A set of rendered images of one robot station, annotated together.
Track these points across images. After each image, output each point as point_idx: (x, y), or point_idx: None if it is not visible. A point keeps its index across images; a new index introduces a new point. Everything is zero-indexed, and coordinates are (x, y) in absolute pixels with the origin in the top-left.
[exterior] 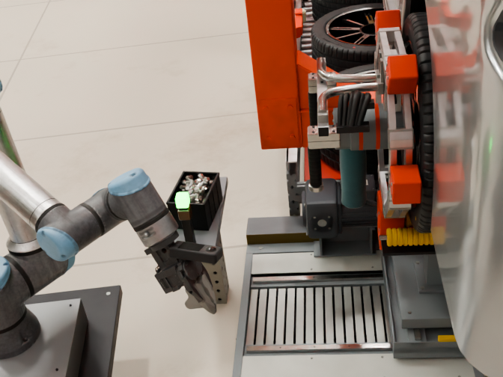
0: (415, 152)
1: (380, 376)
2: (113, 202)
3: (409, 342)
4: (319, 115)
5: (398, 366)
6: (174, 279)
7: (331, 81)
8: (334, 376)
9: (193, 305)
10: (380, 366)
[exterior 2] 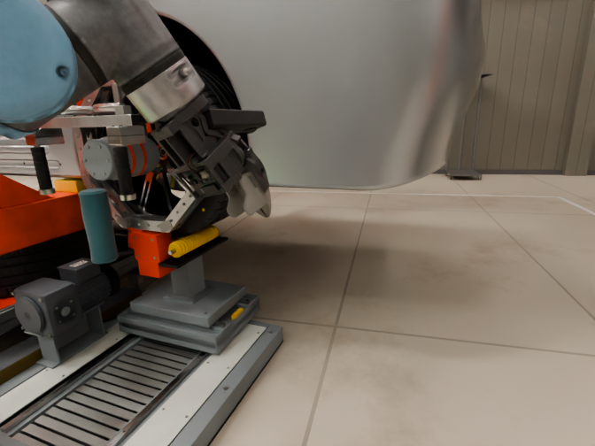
0: (151, 186)
1: (225, 369)
2: (87, 12)
3: (222, 330)
4: (124, 105)
5: (224, 357)
6: (229, 163)
7: (79, 113)
8: (199, 398)
9: (255, 205)
10: (216, 366)
